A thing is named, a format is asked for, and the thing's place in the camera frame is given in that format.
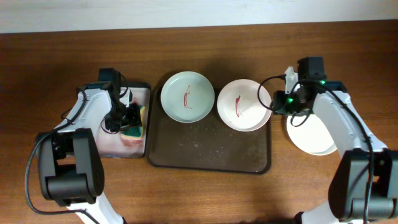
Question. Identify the pink plate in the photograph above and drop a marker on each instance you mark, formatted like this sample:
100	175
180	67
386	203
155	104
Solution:
242	105

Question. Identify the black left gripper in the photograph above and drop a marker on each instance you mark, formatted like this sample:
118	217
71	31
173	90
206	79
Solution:
135	119

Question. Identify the cream white plate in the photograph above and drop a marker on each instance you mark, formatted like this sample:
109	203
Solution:
311	137

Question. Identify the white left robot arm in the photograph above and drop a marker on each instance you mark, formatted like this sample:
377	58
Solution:
69	164

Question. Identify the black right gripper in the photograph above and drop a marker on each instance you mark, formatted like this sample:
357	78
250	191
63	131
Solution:
278	107

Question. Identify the pale green plate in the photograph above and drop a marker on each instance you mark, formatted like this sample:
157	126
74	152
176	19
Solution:
187	97

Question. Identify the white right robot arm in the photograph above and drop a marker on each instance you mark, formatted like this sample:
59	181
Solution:
364	187

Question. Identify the dark brown serving tray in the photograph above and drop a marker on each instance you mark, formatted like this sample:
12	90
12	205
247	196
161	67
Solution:
207	144

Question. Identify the green and yellow sponge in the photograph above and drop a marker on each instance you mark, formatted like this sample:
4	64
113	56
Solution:
136	129

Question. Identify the black tray with soapy water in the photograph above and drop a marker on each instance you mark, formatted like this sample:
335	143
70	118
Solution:
115	145

